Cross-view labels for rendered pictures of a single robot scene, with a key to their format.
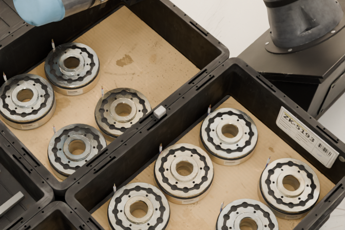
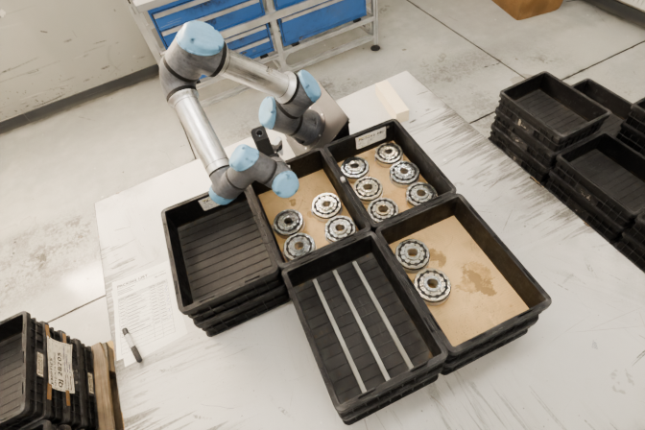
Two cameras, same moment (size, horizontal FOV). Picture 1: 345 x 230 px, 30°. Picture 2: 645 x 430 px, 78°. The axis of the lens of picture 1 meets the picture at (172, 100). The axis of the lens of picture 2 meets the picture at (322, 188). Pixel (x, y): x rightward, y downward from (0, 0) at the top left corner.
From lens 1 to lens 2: 0.77 m
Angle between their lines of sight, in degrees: 32
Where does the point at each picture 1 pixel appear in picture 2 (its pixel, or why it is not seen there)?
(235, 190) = (382, 175)
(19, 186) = (347, 263)
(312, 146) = (375, 137)
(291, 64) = (330, 134)
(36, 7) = (293, 181)
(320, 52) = (331, 120)
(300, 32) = (315, 126)
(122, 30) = (273, 199)
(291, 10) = (305, 123)
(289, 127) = (363, 142)
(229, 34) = not seen: hidden behind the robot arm
